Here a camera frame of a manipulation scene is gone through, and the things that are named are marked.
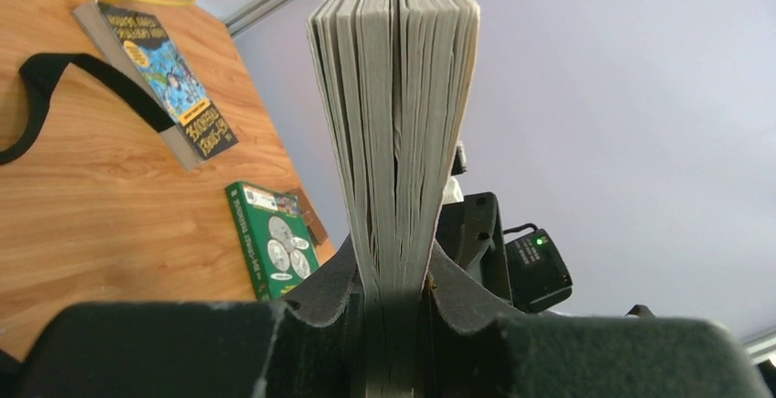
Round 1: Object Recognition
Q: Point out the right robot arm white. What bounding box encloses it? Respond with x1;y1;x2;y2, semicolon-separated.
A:
436;192;573;314

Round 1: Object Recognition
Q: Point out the orange paperback book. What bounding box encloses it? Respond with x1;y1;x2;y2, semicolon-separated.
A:
307;0;481;303

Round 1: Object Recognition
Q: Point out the green coin book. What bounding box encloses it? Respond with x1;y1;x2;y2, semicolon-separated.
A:
225;181;319;301

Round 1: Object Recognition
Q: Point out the treehouse paperback book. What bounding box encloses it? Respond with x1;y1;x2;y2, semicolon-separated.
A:
72;0;238;170

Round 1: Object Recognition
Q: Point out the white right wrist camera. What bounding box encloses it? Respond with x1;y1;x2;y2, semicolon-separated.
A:
442;141;467;205

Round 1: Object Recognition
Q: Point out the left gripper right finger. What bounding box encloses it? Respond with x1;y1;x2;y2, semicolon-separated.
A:
421;247;770;397

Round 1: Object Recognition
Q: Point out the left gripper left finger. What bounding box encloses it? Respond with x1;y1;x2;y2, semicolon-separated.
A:
17;242;358;397

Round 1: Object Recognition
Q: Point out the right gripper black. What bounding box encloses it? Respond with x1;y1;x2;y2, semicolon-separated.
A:
434;191;514;307

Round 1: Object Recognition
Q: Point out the black student backpack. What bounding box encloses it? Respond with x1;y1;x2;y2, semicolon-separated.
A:
0;51;177;167

